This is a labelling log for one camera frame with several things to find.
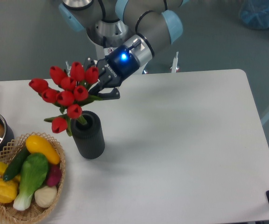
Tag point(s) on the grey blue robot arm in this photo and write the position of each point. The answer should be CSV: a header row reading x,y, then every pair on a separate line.
x,y
154,20

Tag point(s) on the woven wicker basket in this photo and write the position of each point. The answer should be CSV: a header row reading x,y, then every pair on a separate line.
x,y
34,214

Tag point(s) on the green bok choy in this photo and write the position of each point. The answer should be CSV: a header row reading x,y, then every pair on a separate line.
x,y
33,173

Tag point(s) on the green cucumber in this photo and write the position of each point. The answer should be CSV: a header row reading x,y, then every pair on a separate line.
x,y
14,167

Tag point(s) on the purple red radish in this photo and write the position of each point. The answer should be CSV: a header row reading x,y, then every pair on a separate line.
x,y
54,176

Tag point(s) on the white garlic bulb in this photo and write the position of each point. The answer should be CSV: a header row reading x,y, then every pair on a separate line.
x,y
45,196

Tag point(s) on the yellow squash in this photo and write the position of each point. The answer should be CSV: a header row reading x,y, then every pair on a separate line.
x,y
38,144

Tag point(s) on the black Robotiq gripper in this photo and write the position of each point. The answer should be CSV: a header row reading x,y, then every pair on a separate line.
x,y
113,70

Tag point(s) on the blue plastic bag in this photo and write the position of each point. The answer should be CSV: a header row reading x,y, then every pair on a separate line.
x,y
255,14

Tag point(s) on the dark grey ribbed vase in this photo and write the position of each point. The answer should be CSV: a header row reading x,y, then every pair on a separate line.
x,y
89,137

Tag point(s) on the white levelling foot post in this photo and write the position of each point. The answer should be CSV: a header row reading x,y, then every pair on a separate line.
x,y
175,67

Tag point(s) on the red tulip bouquet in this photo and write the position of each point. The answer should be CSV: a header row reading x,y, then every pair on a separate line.
x,y
72,96

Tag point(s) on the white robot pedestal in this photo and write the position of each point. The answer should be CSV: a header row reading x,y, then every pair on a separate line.
x,y
108,36

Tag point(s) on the yellow bell pepper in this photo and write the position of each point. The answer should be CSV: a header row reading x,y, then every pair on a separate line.
x,y
8,191

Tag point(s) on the small yellow gourd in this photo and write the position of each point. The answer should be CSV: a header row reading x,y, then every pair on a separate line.
x,y
8,173

